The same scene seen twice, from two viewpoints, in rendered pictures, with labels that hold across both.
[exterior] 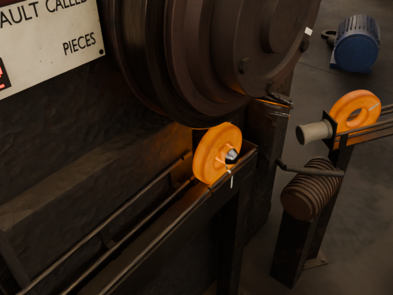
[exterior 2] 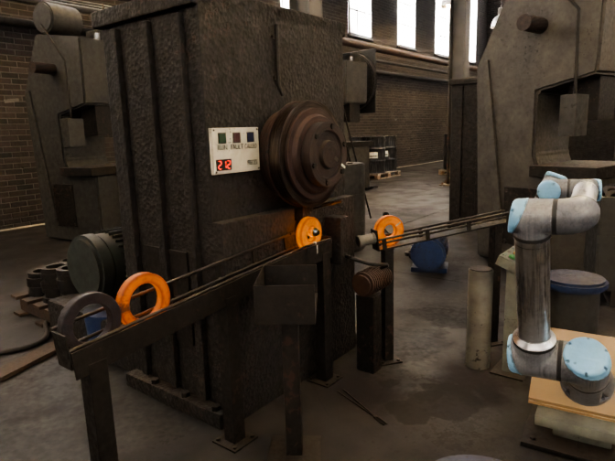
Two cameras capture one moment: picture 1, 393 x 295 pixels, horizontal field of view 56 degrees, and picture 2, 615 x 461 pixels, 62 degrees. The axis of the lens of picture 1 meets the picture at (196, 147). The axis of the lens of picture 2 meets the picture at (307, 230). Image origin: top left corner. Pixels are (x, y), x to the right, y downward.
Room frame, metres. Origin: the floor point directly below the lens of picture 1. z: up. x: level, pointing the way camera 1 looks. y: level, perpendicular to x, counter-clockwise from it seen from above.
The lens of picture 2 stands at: (-1.62, 0.07, 1.22)
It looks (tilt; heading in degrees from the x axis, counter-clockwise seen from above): 11 degrees down; 357
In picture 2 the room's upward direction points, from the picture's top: 2 degrees counter-clockwise
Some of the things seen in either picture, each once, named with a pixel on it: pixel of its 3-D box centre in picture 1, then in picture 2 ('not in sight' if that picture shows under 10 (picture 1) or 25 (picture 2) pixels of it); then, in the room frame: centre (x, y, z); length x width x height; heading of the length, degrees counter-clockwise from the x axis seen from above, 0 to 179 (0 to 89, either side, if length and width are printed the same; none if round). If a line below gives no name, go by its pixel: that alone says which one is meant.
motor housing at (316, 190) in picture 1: (301, 226); (372, 317); (0.85, -0.38, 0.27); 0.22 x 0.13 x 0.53; 139
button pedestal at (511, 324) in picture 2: not in sight; (514, 312); (0.72, -1.06, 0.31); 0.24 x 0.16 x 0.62; 139
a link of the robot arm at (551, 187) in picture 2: not in sight; (552, 189); (0.47, -1.07, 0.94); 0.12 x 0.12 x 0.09; 57
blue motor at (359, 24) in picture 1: (356, 41); (430, 249); (2.66, -1.21, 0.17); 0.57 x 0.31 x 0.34; 159
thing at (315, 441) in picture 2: not in sight; (290, 368); (0.14, 0.06, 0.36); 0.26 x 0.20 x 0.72; 174
